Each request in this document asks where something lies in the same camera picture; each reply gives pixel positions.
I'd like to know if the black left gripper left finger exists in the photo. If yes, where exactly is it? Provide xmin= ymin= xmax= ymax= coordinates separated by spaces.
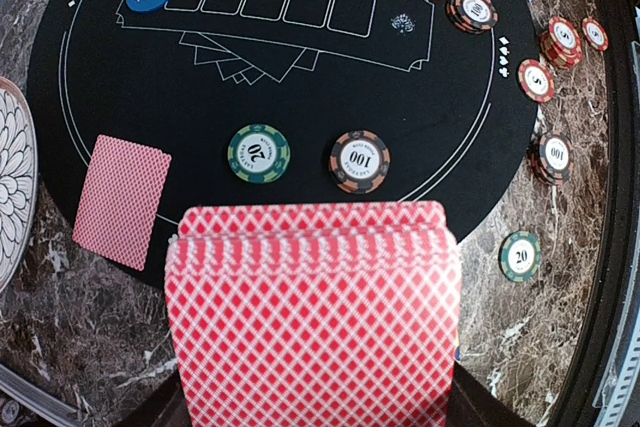
xmin=116 ymin=376 xmax=191 ymax=427

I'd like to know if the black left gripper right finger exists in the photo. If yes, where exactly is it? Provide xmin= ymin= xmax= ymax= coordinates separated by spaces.
xmin=449 ymin=362 xmax=533 ymax=427

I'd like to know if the red playing card deck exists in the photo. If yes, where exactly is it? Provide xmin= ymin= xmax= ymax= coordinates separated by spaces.
xmin=165 ymin=201 xmax=461 ymax=426

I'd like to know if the red card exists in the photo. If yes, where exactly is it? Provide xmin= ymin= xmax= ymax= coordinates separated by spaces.
xmin=72 ymin=135 xmax=172 ymax=271

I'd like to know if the black red poker chip stack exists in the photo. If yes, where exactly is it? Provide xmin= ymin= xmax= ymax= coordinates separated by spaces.
xmin=529 ymin=131 xmax=574 ymax=187

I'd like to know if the black chip mat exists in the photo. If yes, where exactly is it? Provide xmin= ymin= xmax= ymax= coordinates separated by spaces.
xmin=445 ymin=0 xmax=499 ymax=34
xmin=328 ymin=130 xmax=391 ymax=194

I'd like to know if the green chip mat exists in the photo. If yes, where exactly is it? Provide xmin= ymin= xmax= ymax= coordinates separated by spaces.
xmin=227 ymin=124 xmax=291 ymax=184

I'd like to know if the black chip mat front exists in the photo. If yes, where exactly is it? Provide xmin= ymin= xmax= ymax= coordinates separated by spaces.
xmin=445 ymin=0 xmax=499 ymax=34

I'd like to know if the aluminium poker chip case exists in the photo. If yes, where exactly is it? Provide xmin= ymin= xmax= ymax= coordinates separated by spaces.
xmin=1 ymin=365 xmax=65 ymax=426

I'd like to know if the patterned ceramic plate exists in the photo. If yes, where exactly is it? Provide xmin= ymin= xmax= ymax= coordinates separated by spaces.
xmin=0 ymin=78 xmax=38 ymax=288

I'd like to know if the round black poker mat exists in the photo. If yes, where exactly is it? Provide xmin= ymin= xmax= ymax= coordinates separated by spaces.
xmin=27 ymin=0 xmax=537 ymax=284

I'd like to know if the white cable duct strip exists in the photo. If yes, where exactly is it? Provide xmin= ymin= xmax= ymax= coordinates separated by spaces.
xmin=595 ymin=318 xmax=639 ymax=426

